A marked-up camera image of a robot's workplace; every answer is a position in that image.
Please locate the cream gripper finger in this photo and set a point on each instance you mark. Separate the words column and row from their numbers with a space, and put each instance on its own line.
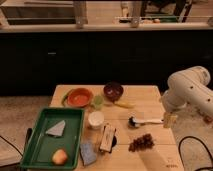
column 169, row 119

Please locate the white cup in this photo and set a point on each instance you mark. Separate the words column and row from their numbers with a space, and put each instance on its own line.
column 96, row 119

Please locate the wooden whiteboard eraser block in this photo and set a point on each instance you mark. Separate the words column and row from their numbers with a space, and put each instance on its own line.
column 107, row 138

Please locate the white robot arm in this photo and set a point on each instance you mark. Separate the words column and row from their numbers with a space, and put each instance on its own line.
column 187, row 86

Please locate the dark red grape bunch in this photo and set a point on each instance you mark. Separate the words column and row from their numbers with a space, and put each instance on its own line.
column 141, row 143

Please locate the green plastic tray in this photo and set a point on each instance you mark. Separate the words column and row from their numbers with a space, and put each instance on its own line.
column 41, row 147

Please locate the red yellow apple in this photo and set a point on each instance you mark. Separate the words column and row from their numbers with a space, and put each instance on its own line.
column 59, row 157

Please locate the white handled dish brush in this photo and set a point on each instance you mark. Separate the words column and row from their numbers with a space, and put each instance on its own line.
column 135, row 122

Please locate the blue sponge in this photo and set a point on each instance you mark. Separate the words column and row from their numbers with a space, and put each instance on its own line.
column 87, row 153

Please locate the orange bowl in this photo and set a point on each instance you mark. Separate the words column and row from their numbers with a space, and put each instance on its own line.
column 79, row 97

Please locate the yellow banana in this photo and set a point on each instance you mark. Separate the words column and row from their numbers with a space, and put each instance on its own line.
column 123, row 104

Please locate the purple bowl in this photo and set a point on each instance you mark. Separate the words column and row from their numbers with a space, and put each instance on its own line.
column 113, row 91

